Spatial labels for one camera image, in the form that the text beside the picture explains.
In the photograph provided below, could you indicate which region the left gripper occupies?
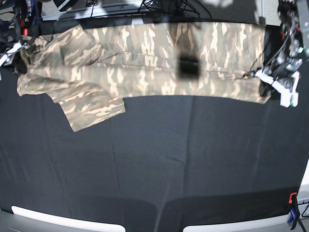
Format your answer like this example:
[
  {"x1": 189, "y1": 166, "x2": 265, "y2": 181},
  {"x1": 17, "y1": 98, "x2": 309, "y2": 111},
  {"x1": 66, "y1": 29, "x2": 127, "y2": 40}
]
[{"x1": 254, "y1": 52, "x2": 304, "y2": 108}]

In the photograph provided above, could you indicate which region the camouflage t-shirt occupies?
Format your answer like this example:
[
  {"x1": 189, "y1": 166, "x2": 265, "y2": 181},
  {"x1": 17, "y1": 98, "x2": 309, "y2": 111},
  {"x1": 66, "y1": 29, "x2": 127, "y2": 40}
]
[{"x1": 17, "y1": 22, "x2": 270, "y2": 131}]

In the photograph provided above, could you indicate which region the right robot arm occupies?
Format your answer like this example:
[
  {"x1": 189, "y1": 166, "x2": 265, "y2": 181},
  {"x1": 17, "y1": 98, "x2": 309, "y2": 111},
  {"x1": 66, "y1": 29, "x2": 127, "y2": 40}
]
[{"x1": 0, "y1": 0, "x2": 42, "y2": 66}]

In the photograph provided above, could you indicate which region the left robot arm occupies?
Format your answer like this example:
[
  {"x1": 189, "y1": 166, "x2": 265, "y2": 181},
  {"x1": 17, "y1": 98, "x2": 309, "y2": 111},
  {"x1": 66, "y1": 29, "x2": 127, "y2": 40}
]
[{"x1": 250, "y1": 0, "x2": 309, "y2": 108}]

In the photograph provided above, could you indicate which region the red black clamp top left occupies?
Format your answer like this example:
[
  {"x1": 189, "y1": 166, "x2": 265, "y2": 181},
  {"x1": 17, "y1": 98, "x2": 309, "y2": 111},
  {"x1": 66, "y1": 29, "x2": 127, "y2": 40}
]
[{"x1": 14, "y1": 19, "x2": 28, "y2": 36}]

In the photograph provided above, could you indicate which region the red blue clamp bottom right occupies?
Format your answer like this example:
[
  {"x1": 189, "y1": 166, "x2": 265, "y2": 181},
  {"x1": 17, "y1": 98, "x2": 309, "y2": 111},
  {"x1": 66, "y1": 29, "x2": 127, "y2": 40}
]
[{"x1": 287, "y1": 192, "x2": 300, "y2": 230}]

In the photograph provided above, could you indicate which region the black table cloth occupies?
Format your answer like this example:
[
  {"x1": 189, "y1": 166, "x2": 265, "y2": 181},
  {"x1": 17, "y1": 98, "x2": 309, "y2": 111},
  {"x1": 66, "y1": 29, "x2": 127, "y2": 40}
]
[{"x1": 0, "y1": 63, "x2": 309, "y2": 232}]

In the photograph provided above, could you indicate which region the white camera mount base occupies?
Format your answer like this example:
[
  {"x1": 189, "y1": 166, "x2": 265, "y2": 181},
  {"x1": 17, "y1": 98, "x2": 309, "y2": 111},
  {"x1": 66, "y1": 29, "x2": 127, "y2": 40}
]
[{"x1": 131, "y1": 16, "x2": 144, "y2": 25}]

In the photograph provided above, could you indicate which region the black cable bundle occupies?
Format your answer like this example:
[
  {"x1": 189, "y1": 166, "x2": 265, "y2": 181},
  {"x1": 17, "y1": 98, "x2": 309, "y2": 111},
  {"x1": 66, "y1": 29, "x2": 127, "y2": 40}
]
[{"x1": 84, "y1": 0, "x2": 213, "y2": 17}]

